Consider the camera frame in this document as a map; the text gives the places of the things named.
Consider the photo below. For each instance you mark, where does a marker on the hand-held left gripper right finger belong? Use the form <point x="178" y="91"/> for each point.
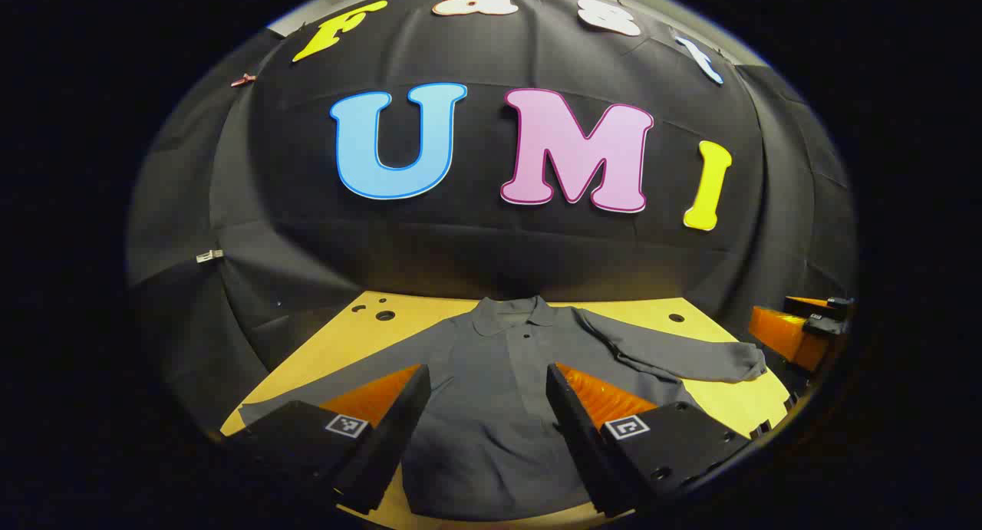
<point x="577" y="430"/>

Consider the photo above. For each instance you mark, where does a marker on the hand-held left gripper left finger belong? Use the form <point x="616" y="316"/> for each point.
<point x="395" y="430"/>

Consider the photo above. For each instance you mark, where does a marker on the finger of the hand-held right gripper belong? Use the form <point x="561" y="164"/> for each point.
<point x="828" y="315"/>
<point x="782" y="334"/>

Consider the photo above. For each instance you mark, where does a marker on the grey long-sleeved polo shirt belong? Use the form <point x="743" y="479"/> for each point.
<point x="499" y="407"/>

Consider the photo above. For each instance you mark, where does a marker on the black backdrop cloth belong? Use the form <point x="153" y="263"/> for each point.
<point x="460" y="246"/>

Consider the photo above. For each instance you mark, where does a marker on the silver metal clip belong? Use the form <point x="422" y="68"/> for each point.
<point x="209" y="255"/>

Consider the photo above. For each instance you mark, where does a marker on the red clip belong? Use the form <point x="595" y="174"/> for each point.
<point x="244" y="79"/>

